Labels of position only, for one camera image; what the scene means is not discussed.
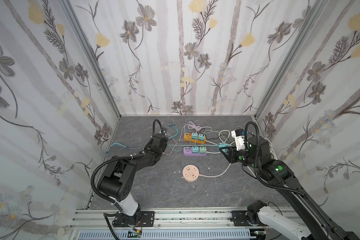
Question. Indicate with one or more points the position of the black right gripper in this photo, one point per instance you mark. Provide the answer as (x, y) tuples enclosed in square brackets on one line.
[(232, 154)]

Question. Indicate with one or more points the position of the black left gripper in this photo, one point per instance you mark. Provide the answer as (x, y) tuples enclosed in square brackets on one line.
[(161, 141)]

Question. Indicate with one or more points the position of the orange power strip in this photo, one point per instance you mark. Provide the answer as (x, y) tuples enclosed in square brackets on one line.
[(195, 138)]

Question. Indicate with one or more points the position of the purple power strip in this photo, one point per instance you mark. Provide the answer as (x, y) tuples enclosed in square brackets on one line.
[(193, 152)]

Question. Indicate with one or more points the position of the green charger plug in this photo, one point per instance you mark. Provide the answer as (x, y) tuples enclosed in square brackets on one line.
[(203, 150)]

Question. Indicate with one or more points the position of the pink round power strip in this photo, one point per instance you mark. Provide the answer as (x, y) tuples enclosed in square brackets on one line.
[(190, 173)]

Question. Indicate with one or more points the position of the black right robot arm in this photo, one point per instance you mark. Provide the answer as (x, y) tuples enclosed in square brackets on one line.
[(257, 154)]

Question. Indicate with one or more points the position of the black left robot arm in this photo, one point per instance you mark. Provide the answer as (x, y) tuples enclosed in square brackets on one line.
[(113, 181)]

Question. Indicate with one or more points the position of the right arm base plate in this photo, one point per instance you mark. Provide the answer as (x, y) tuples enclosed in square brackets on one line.
[(244, 218)]

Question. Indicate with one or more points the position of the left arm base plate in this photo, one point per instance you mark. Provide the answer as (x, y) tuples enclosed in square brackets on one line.
[(140, 219)]

